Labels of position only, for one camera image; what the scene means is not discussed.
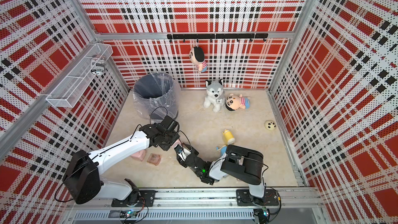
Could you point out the husky plush toy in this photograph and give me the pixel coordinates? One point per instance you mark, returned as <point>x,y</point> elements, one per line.
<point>215,95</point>

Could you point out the grey bin with plastic liner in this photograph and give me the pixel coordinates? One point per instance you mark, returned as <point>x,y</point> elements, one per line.
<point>156,95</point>

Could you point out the hanging cartoon boy doll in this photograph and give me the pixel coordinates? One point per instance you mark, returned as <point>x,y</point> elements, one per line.
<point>197,57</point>

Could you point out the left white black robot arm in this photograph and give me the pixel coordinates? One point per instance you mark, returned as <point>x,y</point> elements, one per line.
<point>83,177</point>

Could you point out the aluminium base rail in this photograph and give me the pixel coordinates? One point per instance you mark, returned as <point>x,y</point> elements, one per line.
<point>298,205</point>

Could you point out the right green circuit board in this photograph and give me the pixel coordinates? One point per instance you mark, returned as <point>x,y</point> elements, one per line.
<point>261,216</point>

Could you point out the left green circuit board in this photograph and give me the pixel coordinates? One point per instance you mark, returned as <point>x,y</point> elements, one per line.
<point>128,214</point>

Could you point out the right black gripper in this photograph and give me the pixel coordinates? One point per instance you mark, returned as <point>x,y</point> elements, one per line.
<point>194,152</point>

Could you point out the lying cartoon boy doll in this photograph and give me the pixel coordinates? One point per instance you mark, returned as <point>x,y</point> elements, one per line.
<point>236,102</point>

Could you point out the translucent pink sharpener tray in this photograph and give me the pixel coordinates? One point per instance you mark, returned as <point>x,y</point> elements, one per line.
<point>154,159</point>

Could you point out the yellow pencil sharpener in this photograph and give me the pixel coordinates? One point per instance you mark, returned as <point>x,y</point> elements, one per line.
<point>228,137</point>

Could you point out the blue sharpener middle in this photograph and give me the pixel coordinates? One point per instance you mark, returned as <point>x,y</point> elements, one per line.
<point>222,150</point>

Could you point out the black wall hook rail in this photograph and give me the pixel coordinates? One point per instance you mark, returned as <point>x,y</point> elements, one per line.
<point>221,36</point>

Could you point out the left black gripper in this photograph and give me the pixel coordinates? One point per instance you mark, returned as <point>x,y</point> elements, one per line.
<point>175,135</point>

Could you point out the cream panda face ball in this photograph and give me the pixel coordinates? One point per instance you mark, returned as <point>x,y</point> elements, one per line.
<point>270,125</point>

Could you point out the white wire wall basket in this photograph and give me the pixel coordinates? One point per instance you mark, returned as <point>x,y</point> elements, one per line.
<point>68,92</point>

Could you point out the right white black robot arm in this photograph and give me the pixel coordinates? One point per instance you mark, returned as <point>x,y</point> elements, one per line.
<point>239,162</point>

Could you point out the pink sharpener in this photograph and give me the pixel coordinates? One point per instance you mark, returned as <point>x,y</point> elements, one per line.
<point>177,143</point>
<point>139,156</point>

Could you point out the green circuit board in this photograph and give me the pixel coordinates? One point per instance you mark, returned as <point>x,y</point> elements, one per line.
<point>261,216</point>
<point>128,214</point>

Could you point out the black white can in basket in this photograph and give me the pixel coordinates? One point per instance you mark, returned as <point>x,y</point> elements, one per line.
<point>97,65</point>

